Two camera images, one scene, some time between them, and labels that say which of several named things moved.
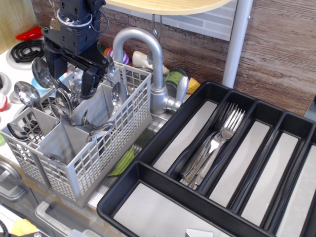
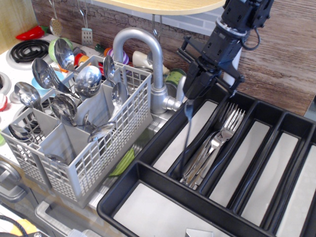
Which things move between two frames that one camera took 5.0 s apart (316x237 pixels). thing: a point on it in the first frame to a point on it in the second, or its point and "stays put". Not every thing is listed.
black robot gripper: (77, 36) to (222, 46)
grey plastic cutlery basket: (75, 140) stays put
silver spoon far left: (27, 94) stays put
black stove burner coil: (26, 50) stays put
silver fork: (75, 91) to (189, 105)
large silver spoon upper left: (42, 73) stays put
